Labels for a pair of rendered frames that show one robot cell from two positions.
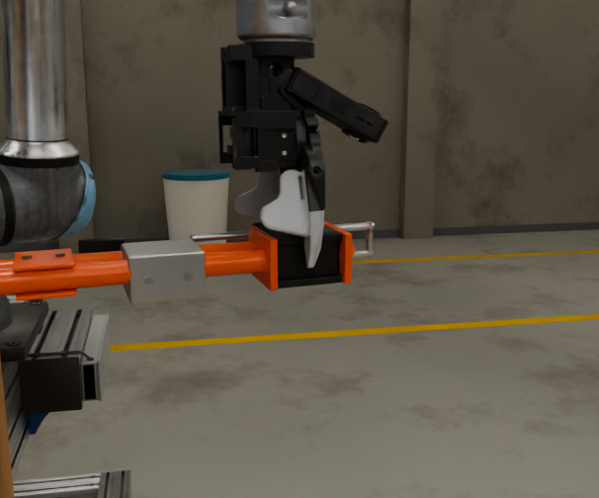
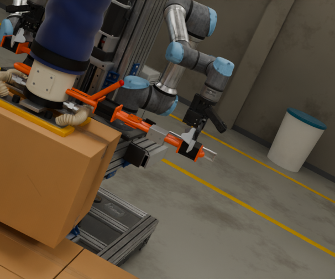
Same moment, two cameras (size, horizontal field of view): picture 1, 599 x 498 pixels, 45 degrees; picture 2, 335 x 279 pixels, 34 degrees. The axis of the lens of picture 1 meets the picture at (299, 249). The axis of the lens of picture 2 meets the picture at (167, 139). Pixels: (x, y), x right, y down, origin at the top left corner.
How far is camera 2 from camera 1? 1.41 m
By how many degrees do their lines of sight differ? 24
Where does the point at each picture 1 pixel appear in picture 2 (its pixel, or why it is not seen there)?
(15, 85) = (167, 67)
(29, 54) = not seen: hidden behind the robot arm
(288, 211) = (187, 137)
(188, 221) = (286, 141)
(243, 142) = (187, 116)
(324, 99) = (211, 116)
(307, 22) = (214, 97)
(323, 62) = not seen: outside the picture
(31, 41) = not seen: hidden behind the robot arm
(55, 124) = (172, 83)
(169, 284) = (155, 138)
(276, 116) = (196, 114)
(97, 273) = (141, 127)
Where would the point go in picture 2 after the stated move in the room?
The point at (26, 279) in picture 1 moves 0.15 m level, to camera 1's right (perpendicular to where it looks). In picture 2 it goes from (127, 120) to (158, 139)
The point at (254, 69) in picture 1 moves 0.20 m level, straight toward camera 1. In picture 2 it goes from (198, 102) to (174, 103)
